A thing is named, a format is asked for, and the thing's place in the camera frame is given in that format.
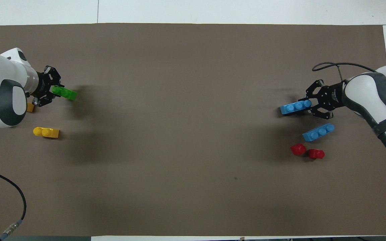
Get brown table mat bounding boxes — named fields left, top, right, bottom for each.
left=0, top=23, right=386, bottom=236

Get blue three-stud block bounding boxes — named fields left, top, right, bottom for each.
left=302, top=123, right=335, bottom=142
left=279, top=100, right=313, bottom=116

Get green two-stud block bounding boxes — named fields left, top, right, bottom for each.
left=52, top=86, right=78, bottom=101

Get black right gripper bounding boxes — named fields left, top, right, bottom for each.
left=298, top=79, right=347, bottom=120

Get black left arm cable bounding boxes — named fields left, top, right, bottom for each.
left=0, top=165, right=27, bottom=241

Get red one-stud block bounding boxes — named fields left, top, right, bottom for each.
left=290, top=143, right=307, bottom=156
left=308, top=149, right=325, bottom=160

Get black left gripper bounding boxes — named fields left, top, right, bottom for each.
left=32, top=65, right=62, bottom=108

